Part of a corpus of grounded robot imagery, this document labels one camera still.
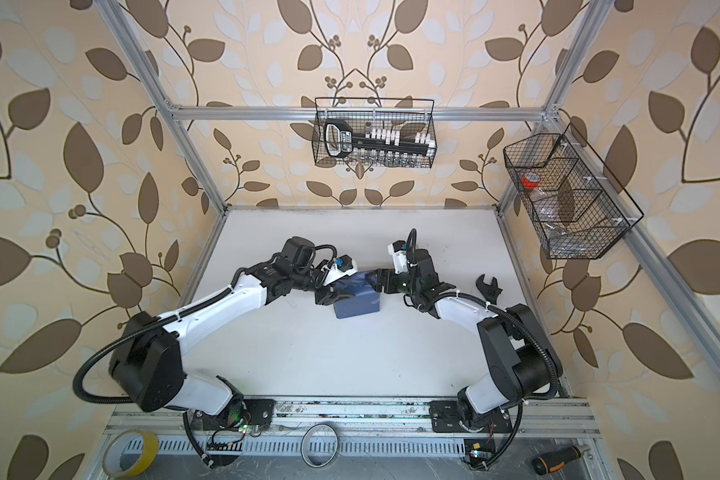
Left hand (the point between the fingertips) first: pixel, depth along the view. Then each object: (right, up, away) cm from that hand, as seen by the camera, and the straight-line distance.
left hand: (352, 281), depth 80 cm
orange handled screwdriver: (+44, -39, -14) cm, 60 cm away
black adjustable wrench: (+43, -6, +16) cm, 47 cm away
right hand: (+7, -1, +9) cm, 11 cm away
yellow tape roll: (-53, -40, -9) cm, 67 cm away
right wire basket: (+57, +19, -6) cm, 60 cm away
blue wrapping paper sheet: (+4, -6, +6) cm, 9 cm away
